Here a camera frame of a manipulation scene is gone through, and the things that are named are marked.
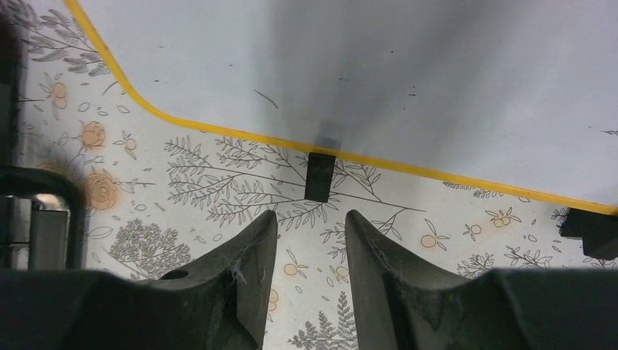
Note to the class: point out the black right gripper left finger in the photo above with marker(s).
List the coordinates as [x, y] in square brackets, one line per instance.
[218, 301]

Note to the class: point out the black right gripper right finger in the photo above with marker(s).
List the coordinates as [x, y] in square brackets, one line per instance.
[402, 301]

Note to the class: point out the yellow framed whiteboard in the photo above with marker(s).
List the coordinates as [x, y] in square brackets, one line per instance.
[519, 97]

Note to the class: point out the black whiteboard foot clip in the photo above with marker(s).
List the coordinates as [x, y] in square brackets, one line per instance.
[598, 232]
[319, 175]

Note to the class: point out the floral patterned table mat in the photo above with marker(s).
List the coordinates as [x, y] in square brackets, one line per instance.
[159, 196]

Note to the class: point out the black poker chip case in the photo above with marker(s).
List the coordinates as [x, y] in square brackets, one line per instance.
[42, 212]

